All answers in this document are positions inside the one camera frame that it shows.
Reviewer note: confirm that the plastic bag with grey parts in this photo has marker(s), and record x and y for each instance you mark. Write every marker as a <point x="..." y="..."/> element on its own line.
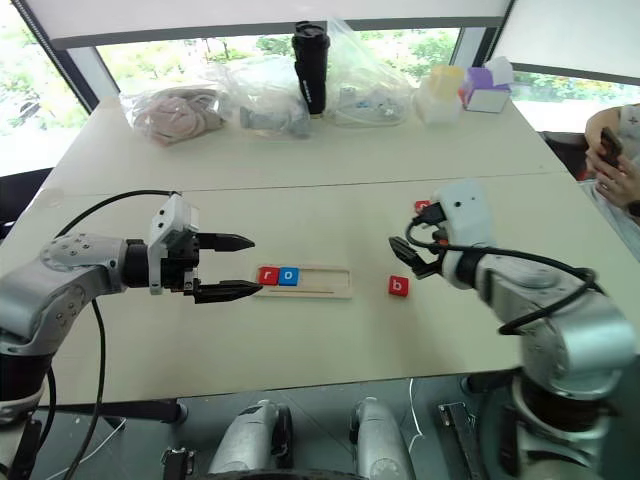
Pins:
<point x="270" y="100"/>

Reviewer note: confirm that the plastic bag with pink cloth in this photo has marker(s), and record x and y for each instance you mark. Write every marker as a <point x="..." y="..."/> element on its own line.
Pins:
<point x="172" y="115"/>

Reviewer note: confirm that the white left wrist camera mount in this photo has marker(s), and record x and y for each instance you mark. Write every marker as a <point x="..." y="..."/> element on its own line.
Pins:
<point x="167" y="215"/>

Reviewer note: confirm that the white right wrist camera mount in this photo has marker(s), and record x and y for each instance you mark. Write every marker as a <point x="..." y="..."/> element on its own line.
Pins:
<point x="467" y="215"/>

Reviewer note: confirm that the translucent box with yellow lid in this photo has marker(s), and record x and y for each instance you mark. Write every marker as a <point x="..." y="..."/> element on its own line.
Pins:
<point x="440" y="95"/>

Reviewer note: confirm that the black metal bracket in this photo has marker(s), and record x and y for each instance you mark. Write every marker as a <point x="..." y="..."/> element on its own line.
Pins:
<point x="457" y="435"/>

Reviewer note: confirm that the seated person's body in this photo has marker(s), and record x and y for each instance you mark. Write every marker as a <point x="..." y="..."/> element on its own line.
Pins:
<point x="622" y="120"/>

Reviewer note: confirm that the red letter block r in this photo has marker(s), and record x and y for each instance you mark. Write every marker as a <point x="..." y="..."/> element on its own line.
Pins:
<point x="267" y="275"/>

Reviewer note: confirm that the red letter block b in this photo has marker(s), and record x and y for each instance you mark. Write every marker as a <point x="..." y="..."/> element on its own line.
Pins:
<point x="398" y="286"/>

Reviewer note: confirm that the dark smartphone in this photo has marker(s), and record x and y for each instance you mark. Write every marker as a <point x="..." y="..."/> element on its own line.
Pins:
<point x="612" y="145"/>

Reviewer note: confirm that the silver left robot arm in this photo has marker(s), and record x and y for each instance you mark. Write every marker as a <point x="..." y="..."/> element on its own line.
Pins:
<point x="60" y="280"/>

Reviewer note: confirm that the person's bare hand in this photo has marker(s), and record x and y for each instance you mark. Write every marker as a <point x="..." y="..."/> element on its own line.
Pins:
<point x="617" y="180"/>

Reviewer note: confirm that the black chair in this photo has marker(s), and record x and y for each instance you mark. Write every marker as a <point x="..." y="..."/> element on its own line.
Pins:
<point x="22" y="195"/>
<point x="562" y="152"/>

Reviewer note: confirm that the blue letter block o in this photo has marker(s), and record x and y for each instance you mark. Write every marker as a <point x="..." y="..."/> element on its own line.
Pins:
<point x="288" y="275"/>

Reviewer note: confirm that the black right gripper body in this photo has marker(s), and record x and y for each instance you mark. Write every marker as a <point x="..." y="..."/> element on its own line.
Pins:
<point x="434" y="262"/>

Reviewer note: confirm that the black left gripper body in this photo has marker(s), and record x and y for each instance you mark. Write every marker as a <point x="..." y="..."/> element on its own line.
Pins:
<point x="177" y="260"/>

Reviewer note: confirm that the purple white tissue box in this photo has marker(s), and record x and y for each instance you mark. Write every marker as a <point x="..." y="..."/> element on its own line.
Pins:
<point x="487" y="87"/>

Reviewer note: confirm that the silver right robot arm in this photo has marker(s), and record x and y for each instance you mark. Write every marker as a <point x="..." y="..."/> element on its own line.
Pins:
<point x="565" y="330"/>

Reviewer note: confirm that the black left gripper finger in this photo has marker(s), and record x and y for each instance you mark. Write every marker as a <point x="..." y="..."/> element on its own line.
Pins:
<point x="225" y="242"/>
<point x="230" y="291"/>

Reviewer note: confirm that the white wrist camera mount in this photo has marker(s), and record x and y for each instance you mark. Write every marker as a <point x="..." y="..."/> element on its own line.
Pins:
<point x="167" y="215"/>
<point x="467" y="215"/>

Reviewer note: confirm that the silver robot leg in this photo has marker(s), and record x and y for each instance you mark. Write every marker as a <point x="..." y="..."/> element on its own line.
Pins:
<point x="250" y="440"/>
<point x="380" y="440"/>

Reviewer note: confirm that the black table frame bar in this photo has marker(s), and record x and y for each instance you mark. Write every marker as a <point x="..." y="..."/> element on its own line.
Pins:
<point x="130" y="411"/>

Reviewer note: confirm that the white roller blind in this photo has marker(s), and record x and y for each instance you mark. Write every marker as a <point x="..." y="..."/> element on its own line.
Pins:
<point x="575" y="35"/>
<point x="270" y="17"/>

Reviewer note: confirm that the black travel tumbler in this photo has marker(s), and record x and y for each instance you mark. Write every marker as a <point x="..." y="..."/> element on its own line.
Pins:
<point x="310" y="65"/>

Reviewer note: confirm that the wooden letter tray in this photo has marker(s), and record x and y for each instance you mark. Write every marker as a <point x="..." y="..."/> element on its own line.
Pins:
<point x="320" y="284"/>

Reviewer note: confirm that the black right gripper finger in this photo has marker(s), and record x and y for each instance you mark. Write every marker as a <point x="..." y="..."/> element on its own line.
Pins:
<point x="404" y="250"/>

